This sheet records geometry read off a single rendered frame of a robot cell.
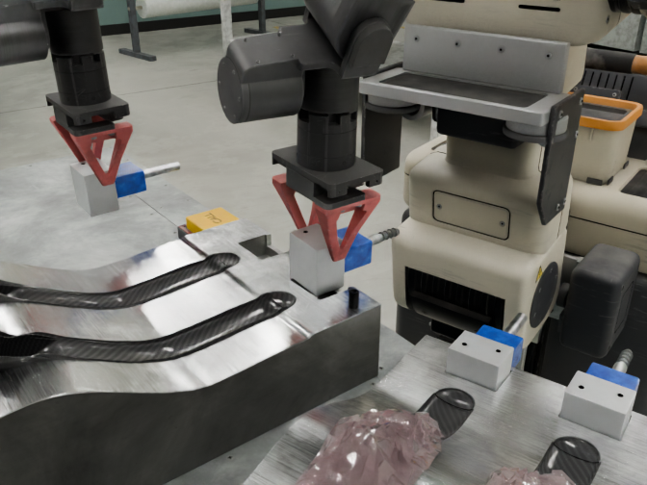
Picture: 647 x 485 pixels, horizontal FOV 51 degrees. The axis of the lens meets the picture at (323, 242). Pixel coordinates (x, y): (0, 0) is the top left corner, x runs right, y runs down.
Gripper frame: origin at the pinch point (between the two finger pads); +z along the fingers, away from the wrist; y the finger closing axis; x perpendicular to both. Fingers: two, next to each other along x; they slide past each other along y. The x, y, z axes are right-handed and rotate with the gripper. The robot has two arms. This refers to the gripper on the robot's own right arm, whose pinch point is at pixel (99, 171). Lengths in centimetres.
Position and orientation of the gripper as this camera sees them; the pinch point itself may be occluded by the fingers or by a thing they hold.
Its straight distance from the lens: 88.7
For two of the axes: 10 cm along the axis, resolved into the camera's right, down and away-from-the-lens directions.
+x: 8.0, -2.9, 5.3
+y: 6.0, 3.7, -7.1
